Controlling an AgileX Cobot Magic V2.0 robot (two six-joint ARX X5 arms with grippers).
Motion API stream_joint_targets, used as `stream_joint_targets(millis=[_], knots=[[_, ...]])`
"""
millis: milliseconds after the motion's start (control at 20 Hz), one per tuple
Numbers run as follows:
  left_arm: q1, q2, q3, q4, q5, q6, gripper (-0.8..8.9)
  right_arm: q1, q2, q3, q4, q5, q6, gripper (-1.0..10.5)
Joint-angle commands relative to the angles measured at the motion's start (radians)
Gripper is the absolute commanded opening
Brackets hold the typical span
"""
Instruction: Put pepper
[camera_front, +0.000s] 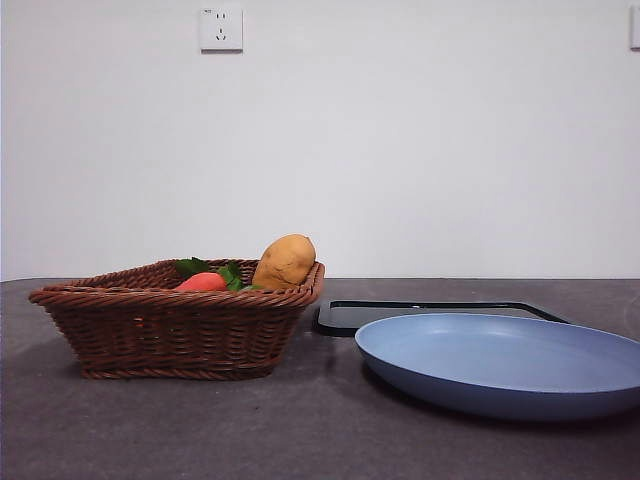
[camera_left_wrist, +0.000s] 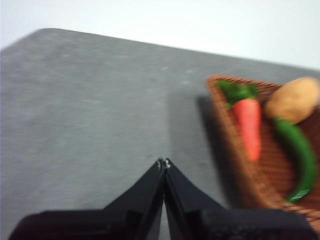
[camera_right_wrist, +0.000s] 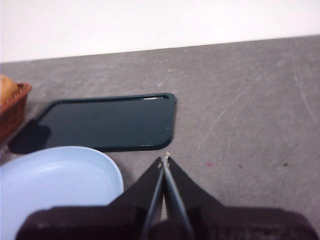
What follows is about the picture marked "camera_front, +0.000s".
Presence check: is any white wall socket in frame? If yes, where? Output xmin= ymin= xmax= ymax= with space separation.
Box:
xmin=199 ymin=6 xmax=245 ymax=54

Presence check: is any brown potato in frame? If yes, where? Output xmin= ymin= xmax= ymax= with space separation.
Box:
xmin=251 ymin=233 xmax=318 ymax=292

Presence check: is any blue round plate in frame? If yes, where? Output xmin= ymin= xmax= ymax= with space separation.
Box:
xmin=354 ymin=313 xmax=640 ymax=423

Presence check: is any black flat tray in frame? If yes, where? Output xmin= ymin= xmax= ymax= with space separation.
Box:
xmin=313 ymin=299 xmax=571 ymax=337

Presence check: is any brown wicker basket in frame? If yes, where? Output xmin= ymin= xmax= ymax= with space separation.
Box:
xmin=28 ymin=258 xmax=326 ymax=381

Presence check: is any orange carrot with green leaves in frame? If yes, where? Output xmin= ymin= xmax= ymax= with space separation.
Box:
xmin=173 ymin=257 xmax=245 ymax=293

